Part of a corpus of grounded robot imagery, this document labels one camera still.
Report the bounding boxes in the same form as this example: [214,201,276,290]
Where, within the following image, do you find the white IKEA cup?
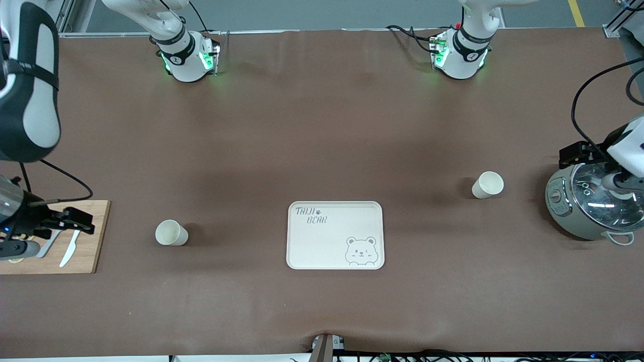
[155,220,189,246]
[471,171,504,199]

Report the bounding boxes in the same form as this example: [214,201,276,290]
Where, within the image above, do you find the white plastic knife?
[59,229,82,268]

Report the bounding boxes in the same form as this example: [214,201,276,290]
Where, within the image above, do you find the black right arm base cable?
[161,0,209,33]

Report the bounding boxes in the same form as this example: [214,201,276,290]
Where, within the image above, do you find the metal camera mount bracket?
[309,333,346,362]

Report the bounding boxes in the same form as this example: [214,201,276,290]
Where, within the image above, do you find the aluminium frame with struts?
[54,0,96,37]

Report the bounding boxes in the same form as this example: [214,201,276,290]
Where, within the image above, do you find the cream tray with bear print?
[286,201,385,270]

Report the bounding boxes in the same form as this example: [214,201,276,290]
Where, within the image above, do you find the grey plastic knife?
[36,229,63,259]

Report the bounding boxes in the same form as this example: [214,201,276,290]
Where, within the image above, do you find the silver table edge rail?
[59,29,302,39]

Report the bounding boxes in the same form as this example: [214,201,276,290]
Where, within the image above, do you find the wooden cutting board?
[0,200,111,275]

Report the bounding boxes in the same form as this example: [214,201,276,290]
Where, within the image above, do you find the aluminium frame profile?
[603,0,644,38]

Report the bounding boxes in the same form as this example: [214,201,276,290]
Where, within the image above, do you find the grey-green cooking pot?
[545,163,644,246]

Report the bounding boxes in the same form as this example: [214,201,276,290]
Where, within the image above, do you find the black left arm base cables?
[385,24,443,55]

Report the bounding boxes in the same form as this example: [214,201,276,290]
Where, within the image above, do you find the brown table mat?
[0,28,644,358]

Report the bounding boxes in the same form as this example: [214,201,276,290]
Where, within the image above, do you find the glass pot lid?
[571,161,644,233]

